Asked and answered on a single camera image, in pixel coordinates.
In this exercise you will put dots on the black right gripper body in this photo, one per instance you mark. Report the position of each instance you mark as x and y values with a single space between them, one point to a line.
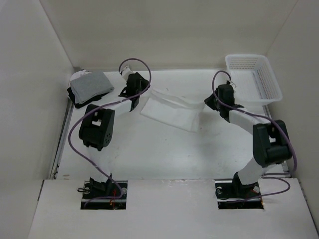
217 95

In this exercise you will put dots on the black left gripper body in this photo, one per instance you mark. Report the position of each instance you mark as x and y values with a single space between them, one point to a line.
138 91

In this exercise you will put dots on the white tank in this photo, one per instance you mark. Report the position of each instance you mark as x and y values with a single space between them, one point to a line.
176 111
78 74

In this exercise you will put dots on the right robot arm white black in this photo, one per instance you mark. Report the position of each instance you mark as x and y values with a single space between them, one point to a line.
270 138

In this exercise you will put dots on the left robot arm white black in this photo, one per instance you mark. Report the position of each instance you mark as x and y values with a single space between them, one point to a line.
96 130

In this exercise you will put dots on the folded grey tank top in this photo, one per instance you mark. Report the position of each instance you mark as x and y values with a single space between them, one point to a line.
90 85

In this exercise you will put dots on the folded white tank top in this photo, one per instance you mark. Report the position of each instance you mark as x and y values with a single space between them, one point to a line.
78 74

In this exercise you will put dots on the folded black tank top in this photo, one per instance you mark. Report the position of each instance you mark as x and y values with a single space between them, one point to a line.
86 102

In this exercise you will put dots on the white plastic mesh basket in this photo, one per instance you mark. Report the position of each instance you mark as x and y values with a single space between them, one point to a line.
254 79

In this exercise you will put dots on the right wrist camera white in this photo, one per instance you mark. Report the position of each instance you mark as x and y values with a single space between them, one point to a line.
229 82

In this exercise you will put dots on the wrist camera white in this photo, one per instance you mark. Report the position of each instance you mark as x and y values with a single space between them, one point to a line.
229 82
126 72

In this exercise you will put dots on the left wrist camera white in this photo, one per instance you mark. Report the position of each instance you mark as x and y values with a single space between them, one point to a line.
126 72

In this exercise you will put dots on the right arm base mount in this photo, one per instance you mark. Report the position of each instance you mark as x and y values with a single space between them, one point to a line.
228 197

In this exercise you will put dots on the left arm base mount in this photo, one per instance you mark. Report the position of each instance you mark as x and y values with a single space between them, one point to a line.
103 195

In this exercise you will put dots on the metal table edge rail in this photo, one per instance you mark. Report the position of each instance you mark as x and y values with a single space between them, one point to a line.
61 142

